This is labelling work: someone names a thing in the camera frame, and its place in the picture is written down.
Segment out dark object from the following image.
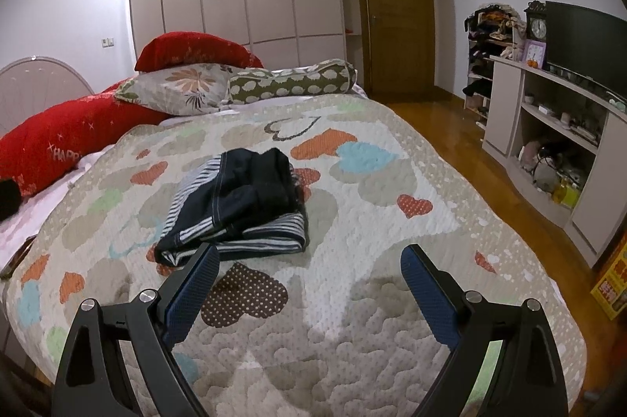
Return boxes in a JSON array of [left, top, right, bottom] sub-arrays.
[[0, 179, 23, 222]]

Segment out beige media cabinet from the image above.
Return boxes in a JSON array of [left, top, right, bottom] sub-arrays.
[[482, 54, 627, 268]]

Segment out yellow cardboard box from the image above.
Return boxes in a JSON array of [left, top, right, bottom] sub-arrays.
[[590, 233, 627, 320]]

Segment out navy striped pants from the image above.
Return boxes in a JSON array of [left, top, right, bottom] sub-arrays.
[[154, 147, 310, 267]]

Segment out white bed sheet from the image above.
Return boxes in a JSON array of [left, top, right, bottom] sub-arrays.
[[0, 152, 123, 273]]

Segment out black television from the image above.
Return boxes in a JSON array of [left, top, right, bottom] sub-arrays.
[[544, 0, 627, 80]]

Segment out floral beige pillow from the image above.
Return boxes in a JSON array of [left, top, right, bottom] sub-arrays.
[[114, 63, 246, 116]]

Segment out long red pillow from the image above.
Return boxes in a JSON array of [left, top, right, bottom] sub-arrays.
[[0, 76, 172, 197]]

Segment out heart pattern quilt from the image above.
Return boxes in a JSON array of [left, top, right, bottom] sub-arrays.
[[2, 92, 589, 417]]

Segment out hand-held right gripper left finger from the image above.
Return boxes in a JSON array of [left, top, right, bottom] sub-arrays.
[[51, 243, 221, 417]]

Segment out dark mantel clock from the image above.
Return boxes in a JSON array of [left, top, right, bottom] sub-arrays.
[[524, 0, 548, 42]]

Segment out purple desk clock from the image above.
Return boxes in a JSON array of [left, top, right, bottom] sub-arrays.
[[523, 39, 547, 70]]

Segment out wooden door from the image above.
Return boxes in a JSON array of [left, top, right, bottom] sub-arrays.
[[353, 0, 437, 97]]

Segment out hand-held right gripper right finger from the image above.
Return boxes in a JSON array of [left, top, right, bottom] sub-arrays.
[[400, 244, 571, 417]]

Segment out olive patterned bolster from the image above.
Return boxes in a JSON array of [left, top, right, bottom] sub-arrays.
[[228, 59, 361, 104]]

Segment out round white headboard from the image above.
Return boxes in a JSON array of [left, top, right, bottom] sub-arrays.
[[0, 57, 96, 124]]

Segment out cluttered shoe rack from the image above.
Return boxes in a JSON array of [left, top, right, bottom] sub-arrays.
[[463, 3, 527, 124]]

